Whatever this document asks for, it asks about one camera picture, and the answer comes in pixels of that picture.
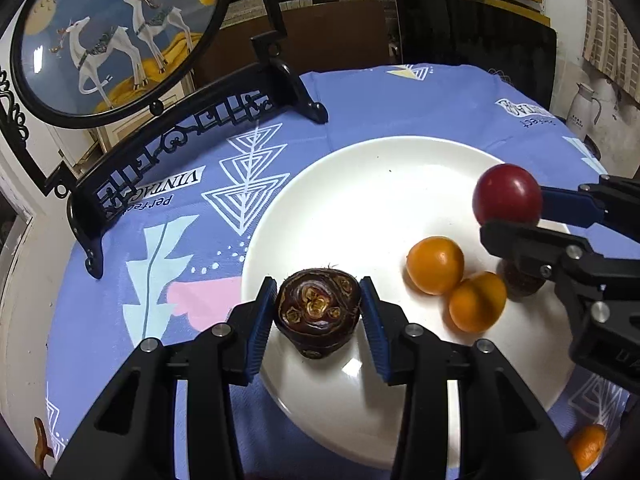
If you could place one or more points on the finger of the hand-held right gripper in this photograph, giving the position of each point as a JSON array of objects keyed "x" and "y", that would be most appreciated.
[
  {"x": 525, "y": 245},
  {"x": 570, "y": 205}
]

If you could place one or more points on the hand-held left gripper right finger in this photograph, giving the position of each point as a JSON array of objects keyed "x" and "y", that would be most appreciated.
[{"x": 372, "y": 320}]

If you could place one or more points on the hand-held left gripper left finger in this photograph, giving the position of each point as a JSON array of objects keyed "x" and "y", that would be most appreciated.
[{"x": 262, "y": 320}]

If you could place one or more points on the brown water chestnut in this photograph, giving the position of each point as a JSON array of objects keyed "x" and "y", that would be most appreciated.
[
  {"x": 317, "y": 310},
  {"x": 520, "y": 284}
]

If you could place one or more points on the red plum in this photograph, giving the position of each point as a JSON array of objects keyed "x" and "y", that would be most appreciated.
[{"x": 507, "y": 194}]

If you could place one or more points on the orange mandarin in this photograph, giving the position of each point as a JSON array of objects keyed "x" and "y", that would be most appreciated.
[
  {"x": 587, "y": 447},
  {"x": 477, "y": 302},
  {"x": 434, "y": 265}
]

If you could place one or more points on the white round plate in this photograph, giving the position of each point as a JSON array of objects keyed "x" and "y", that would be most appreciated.
[{"x": 375, "y": 200}]

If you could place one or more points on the white thermos jug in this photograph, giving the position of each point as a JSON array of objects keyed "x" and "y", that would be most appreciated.
[{"x": 585, "y": 105}]

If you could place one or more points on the striped beige curtain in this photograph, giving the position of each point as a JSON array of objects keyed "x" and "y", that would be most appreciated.
[{"x": 610, "y": 35}]

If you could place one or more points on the black chair back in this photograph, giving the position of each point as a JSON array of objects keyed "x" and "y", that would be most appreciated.
[{"x": 475, "y": 40}]

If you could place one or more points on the blue printed tablecloth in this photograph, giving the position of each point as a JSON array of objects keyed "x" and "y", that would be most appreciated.
[{"x": 350, "y": 100}]

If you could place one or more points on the brown wooden piece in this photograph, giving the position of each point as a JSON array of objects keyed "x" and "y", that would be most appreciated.
[{"x": 42, "y": 442}]

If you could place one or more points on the brown cardboard box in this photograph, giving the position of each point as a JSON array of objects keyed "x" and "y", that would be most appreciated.
[{"x": 325, "y": 35}]

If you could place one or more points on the black framed deer table screen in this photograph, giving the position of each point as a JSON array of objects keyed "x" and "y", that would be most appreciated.
[{"x": 100, "y": 35}]

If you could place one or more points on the light wooden frame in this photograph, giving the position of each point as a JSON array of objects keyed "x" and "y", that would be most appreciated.
[{"x": 130, "y": 127}]

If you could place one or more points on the window with white frame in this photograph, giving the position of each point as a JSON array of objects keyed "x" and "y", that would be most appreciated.
[{"x": 12, "y": 220}]

